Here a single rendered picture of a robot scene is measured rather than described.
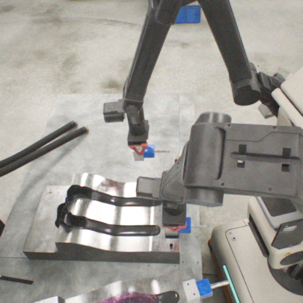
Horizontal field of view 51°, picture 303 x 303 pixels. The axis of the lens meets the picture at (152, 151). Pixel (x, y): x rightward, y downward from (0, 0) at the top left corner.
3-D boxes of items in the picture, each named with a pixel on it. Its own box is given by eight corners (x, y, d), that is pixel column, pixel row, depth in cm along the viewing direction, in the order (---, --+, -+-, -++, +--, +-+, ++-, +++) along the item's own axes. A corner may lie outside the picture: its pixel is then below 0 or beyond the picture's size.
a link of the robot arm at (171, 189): (234, 206, 35) (243, 116, 38) (184, 198, 35) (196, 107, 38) (178, 212, 77) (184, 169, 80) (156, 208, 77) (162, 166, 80)
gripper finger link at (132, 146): (130, 159, 113) (126, 141, 106) (132, 144, 117) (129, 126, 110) (149, 159, 112) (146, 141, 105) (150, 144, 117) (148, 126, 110)
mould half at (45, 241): (179, 196, 118) (179, 173, 108) (179, 264, 101) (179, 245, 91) (50, 194, 122) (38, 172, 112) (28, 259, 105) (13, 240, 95)
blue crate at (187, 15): (200, 8, 400) (201, -10, 384) (200, 24, 373) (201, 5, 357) (153, 9, 408) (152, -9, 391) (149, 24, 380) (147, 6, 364)
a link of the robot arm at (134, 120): (142, 109, 98) (142, 98, 101) (120, 110, 98) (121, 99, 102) (144, 125, 103) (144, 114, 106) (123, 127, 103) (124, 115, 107)
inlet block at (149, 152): (170, 150, 119) (169, 140, 115) (169, 161, 115) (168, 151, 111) (136, 151, 120) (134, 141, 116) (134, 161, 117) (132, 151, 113)
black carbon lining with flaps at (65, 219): (162, 198, 110) (161, 182, 103) (160, 242, 99) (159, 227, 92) (64, 197, 112) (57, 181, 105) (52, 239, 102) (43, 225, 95)
